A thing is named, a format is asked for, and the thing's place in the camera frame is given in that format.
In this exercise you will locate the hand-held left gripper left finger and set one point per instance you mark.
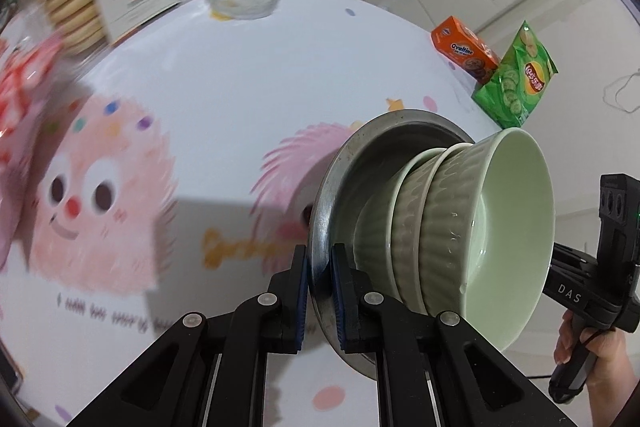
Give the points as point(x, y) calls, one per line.
point(301, 297)

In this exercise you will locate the cream ribbed ceramic bowl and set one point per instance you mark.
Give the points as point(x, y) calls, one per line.
point(407, 217)

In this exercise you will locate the large steel bowl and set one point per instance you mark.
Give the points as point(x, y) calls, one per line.
point(340, 187)

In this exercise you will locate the green chips bag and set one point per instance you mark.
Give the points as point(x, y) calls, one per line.
point(520, 82)

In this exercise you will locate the pink marshmallow bag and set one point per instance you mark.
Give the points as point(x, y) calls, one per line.
point(20, 97)

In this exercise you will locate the orange biscuit box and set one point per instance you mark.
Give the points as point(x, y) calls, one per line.
point(460, 47)

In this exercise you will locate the green ribbed ceramic bowl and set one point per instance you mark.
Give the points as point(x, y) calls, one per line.
point(515, 232)
point(375, 227)

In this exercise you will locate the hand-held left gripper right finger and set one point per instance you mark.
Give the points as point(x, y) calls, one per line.
point(337, 302)

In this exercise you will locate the person's right hand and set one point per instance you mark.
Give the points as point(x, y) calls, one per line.
point(615, 357)

